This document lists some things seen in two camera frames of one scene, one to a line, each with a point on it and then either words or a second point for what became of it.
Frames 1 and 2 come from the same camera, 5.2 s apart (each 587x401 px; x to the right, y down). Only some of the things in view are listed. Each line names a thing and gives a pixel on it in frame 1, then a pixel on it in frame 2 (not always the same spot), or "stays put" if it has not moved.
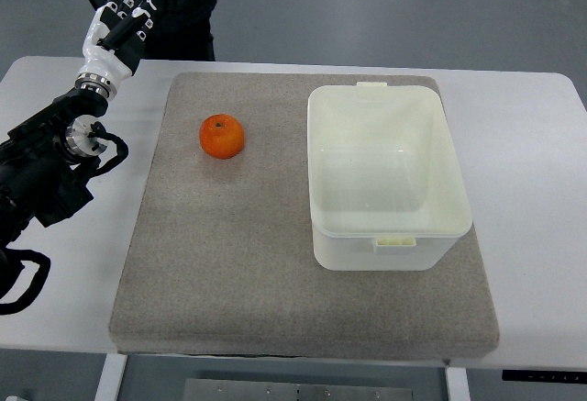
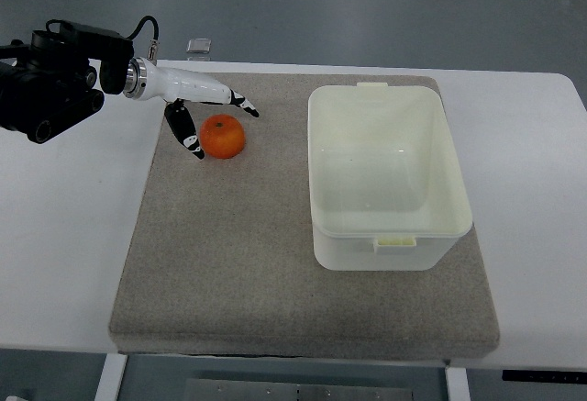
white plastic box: (386, 185) stays put
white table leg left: (110, 382) stays put
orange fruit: (222, 136) stays put
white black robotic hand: (116, 35) to (145, 80)
